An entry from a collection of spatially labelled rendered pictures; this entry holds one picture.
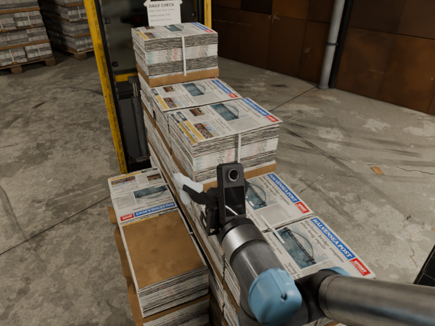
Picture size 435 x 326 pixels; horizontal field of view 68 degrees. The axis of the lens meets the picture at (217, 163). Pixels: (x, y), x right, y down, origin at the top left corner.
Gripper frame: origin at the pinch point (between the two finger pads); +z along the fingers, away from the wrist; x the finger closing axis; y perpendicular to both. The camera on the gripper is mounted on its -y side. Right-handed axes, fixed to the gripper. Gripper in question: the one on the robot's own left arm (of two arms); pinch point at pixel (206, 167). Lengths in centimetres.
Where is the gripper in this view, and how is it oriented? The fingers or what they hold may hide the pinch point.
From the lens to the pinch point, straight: 72.5
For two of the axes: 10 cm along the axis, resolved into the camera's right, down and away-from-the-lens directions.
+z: -3.5, -5.3, 7.7
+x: 9.3, -0.8, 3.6
